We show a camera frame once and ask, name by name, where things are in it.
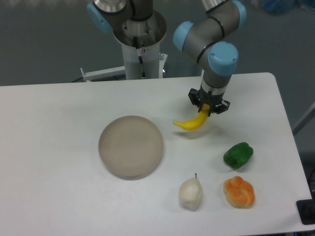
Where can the yellow toy banana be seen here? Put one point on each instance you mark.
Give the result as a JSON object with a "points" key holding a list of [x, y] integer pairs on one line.
{"points": [[196, 122]]}

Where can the orange toy bread roll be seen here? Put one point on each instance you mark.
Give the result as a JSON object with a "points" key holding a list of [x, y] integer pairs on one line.
{"points": [[238, 192]]}

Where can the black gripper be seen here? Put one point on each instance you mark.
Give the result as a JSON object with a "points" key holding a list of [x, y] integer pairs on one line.
{"points": [[200, 97]]}

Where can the blue plastic bag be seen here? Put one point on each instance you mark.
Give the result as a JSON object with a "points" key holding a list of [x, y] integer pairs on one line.
{"points": [[276, 7]]}

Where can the white toy pear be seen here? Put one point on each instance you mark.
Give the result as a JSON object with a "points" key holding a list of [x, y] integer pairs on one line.
{"points": [[190, 193]]}

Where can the beige round plate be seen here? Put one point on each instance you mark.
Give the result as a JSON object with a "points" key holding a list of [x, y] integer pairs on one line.
{"points": [[131, 146]]}

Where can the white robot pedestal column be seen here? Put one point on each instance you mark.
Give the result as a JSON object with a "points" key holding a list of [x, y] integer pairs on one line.
{"points": [[140, 42]]}

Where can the green toy bell pepper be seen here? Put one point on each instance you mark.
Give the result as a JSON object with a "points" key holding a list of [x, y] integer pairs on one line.
{"points": [[238, 155]]}

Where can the grey metal table leg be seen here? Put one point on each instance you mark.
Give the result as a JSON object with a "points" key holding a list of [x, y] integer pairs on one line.
{"points": [[304, 119]]}

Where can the white left metal bracket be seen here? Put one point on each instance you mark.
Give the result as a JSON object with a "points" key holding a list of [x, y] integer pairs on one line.
{"points": [[104, 75]]}

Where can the black device at table edge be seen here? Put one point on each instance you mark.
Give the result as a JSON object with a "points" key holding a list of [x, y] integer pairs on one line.
{"points": [[306, 210]]}

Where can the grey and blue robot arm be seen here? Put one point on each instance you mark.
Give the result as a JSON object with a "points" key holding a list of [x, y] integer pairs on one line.
{"points": [[202, 42]]}

